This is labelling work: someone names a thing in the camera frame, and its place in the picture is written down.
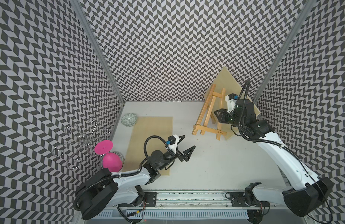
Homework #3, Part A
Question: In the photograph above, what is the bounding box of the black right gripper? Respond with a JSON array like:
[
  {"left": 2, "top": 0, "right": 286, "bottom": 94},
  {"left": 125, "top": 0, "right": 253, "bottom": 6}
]
[{"left": 214, "top": 108, "right": 245, "bottom": 128}]

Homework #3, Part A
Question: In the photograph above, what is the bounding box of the wooden easel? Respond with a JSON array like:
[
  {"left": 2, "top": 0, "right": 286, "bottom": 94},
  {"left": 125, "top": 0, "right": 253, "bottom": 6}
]
[{"left": 192, "top": 84, "right": 227, "bottom": 141}]

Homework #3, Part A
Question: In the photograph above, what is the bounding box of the plywood board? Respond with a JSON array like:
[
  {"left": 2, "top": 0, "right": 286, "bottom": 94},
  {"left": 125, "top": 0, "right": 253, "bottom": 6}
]
[
  {"left": 122, "top": 117, "right": 173, "bottom": 172},
  {"left": 204, "top": 67, "right": 261, "bottom": 141}
]

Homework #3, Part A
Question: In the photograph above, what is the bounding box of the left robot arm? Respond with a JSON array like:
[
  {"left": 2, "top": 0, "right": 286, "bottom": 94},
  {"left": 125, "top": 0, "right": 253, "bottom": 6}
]
[{"left": 73, "top": 135, "right": 196, "bottom": 220}]

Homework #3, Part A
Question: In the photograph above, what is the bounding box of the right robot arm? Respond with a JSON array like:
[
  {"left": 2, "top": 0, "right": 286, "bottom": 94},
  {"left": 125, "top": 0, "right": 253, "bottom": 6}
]
[{"left": 214, "top": 99, "right": 334, "bottom": 217}]

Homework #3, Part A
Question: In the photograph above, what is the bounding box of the green patterned ceramic bowl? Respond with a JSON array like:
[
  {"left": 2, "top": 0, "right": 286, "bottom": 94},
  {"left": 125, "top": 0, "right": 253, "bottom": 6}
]
[{"left": 121, "top": 113, "right": 138, "bottom": 127}]

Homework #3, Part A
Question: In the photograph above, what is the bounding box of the pink egg-shaped container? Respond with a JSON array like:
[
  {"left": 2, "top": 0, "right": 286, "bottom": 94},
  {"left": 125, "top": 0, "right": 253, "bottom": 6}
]
[{"left": 94, "top": 140, "right": 124, "bottom": 172}]

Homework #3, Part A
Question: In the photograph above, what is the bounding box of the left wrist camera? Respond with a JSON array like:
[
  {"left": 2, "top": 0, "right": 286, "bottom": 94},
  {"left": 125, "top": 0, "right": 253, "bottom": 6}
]
[{"left": 165, "top": 134, "right": 180, "bottom": 156}]

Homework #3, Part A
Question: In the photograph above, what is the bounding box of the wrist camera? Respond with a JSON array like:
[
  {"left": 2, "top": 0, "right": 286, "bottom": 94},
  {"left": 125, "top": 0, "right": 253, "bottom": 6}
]
[
  {"left": 225, "top": 93, "right": 239, "bottom": 113},
  {"left": 165, "top": 134, "right": 180, "bottom": 156}
]

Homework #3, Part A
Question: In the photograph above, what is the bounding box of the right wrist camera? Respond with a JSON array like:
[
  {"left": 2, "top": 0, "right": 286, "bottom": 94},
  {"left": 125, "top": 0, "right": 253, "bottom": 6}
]
[{"left": 225, "top": 93, "right": 239, "bottom": 113}]

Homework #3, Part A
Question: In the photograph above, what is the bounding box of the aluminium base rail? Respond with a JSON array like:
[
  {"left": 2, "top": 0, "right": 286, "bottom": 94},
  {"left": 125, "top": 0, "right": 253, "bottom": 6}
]
[{"left": 74, "top": 190, "right": 316, "bottom": 224}]

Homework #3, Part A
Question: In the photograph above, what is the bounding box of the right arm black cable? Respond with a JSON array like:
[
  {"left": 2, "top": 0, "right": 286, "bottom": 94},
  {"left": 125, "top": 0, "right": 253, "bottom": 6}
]
[{"left": 230, "top": 79, "right": 333, "bottom": 224}]

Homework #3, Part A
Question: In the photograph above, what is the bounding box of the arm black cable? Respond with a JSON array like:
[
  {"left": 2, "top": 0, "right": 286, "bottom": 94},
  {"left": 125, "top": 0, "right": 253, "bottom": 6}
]
[
  {"left": 73, "top": 135, "right": 169, "bottom": 224},
  {"left": 230, "top": 79, "right": 333, "bottom": 224}
]

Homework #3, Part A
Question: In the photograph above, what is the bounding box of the silver wire rack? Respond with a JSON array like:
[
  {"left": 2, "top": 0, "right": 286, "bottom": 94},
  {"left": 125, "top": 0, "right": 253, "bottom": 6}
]
[{"left": 51, "top": 116, "right": 112, "bottom": 170}]

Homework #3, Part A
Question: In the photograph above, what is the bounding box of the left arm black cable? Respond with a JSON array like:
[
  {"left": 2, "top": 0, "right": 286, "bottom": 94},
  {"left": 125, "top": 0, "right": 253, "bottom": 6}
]
[{"left": 73, "top": 135, "right": 169, "bottom": 224}]

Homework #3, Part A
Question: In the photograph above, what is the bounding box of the aluminium corner post right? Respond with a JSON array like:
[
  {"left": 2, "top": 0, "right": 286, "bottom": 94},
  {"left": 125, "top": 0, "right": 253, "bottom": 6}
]
[{"left": 253, "top": 0, "right": 317, "bottom": 104}]

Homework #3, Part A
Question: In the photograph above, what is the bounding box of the aluminium corner post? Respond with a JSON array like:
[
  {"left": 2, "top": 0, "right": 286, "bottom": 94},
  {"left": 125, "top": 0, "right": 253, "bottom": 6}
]
[
  {"left": 253, "top": 0, "right": 317, "bottom": 104},
  {"left": 70, "top": 0, "right": 125, "bottom": 104}
]

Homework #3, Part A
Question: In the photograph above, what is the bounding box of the aluminium corner post left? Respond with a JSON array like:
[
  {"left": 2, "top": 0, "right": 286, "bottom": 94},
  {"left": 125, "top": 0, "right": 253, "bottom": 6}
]
[{"left": 70, "top": 0, "right": 125, "bottom": 104}]

